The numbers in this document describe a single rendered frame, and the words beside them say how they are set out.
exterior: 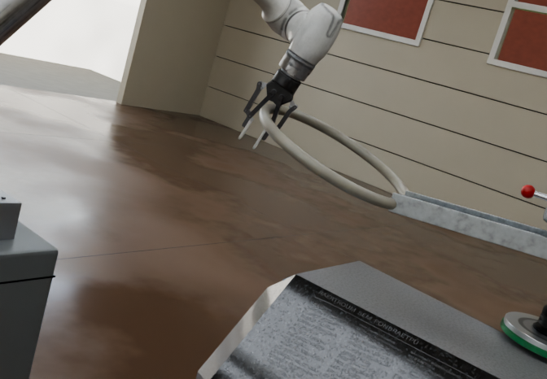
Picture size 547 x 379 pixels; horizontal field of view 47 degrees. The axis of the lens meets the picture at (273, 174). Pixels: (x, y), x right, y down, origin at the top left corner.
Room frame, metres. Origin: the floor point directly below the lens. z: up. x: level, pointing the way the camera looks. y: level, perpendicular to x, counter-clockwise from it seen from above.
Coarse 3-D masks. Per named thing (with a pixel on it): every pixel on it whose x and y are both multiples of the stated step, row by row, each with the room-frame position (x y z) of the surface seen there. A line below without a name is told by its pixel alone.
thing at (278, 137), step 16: (272, 112) 1.78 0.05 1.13; (272, 128) 1.59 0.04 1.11; (320, 128) 1.95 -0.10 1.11; (288, 144) 1.54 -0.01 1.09; (352, 144) 1.95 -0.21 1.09; (304, 160) 1.51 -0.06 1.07; (368, 160) 1.92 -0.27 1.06; (320, 176) 1.51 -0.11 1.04; (336, 176) 1.50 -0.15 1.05; (384, 176) 1.88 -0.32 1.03; (352, 192) 1.51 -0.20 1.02; (368, 192) 1.52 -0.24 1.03; (400, 192) 1.75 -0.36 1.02
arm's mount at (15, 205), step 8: (0, 192) 1.20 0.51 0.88; (0, 200) 1.15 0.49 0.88; (8, 200) 1.17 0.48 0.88; (16, 200) 1.18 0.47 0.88; (0, 208) 1.14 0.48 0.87; (8, 208) 1.15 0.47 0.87; (16, 208) 1.17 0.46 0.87; (0, 216) 1.14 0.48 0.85; (8, 216) 1.16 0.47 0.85; (16, 216) 1.17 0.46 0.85; (0, 224) 1.15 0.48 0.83; (8, 224) 1.16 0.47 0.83; (16, 224) 1.17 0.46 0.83; (0, 232) 1.15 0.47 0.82; (8, 232) 1.16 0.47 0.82
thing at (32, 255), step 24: (0, 240) 1.15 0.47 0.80; (24, 240) 1.18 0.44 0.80; (0, 264) 1.09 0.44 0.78; (24, 264) 1.13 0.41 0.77; (48, 264) 1.18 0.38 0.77; (0, 288) 1.10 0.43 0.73; (24, 288) 1.14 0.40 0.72; (48, 288) 1.19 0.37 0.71; (0, 312) 1.11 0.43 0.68; (24, 312) 1.15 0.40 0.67; (0, 336) 1.12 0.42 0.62; (24, 336) 1.16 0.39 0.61; (0, 360) 1.13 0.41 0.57; (24, 360) 1.17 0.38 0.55
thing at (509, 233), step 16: (400, 208) 1.58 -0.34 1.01; (416, 208) 1.56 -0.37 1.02; (432, 208) 1.54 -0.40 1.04; (448, 208) 1.53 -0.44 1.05; (464, 208) 1.62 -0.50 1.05; (448, 224) 1.52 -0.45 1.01; (464, 224) 1.50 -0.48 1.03; (480, 224) 1.49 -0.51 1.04; (496, 224) 1.47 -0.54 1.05; (512, 224) 1.56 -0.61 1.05; (496, 240) 1.47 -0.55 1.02; (512, 240) 1.45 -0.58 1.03; (528, 240) 1.43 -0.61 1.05; (544, 240) 1.42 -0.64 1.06; (544, 256) 1.41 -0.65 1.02
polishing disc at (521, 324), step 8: (512, 312) 1.51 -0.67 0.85; (520, 312) 1.53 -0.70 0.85; (504, 320) 1.46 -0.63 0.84; (512, 320) 1.44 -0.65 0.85; (520, 320) 1.46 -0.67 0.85; (528, 320) 1.48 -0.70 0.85; (536, 320) 1.50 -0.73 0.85; (512, 328) 1.41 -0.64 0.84; (520, 328) 1.41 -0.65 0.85; (528, 328) 1.43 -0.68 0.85; (520, 336) 1.38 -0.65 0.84; (528, 336) 1.37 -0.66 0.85; (536, 336) 1.38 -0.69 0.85; (544, 336) 1.40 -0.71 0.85; (536, 344) 1.35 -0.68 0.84; (544, 344) 1.34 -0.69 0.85
